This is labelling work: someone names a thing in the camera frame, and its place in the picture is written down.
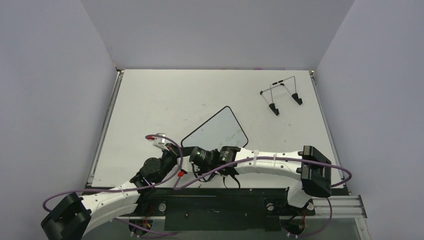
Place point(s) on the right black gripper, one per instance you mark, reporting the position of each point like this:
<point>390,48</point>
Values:
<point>192,156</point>

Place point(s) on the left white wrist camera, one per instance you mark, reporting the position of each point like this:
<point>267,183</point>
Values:
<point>158,141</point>

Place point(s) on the wire whiteboard stand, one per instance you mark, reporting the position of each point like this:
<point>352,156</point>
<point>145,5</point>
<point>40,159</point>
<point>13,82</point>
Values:
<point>281,89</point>

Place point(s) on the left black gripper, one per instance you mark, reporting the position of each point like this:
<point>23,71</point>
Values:
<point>174,152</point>

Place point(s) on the small black-framed whiteboard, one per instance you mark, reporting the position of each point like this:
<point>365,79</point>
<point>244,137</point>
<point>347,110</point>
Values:
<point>221,129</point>

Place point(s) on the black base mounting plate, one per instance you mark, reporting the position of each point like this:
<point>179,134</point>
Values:
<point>219,209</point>

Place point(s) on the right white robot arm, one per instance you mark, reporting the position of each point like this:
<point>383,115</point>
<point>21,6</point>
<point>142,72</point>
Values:
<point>309,169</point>

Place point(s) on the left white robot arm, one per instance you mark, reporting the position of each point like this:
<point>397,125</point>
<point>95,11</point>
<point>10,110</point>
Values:
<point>75,215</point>

